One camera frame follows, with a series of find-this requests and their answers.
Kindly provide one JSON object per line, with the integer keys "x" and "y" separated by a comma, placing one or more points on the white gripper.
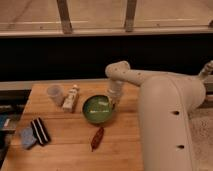
{"x": 114, "y": 91}

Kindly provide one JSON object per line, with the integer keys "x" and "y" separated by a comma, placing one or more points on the green ceramic bowl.
{"x": 97, "y": 109}

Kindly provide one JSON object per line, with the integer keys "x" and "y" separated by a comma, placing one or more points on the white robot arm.
{"x": 165, "y": 99}

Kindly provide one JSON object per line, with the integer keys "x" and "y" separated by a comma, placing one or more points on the dried red chili pepper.
{"x": 97, "y": 139}

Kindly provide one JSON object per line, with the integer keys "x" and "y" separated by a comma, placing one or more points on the white tube bottle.
{"x": 71, "y": 99}

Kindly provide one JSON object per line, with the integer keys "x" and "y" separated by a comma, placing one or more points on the clear plastic cup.
{"x": 55, "y": 93}

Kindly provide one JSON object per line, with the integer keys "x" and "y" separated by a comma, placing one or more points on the black white striped cloth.
{"x": 40, "y": 132}

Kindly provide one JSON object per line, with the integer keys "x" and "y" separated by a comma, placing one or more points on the right metal window post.
{"x": 130, "y": 15}

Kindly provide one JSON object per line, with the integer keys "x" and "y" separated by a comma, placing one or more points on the metal window post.
{"x": 130, "y": 15}
{"x": 64, "y": 16}

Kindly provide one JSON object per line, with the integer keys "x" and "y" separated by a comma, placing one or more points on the left metal window post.
{"x": 64, "y": 16}

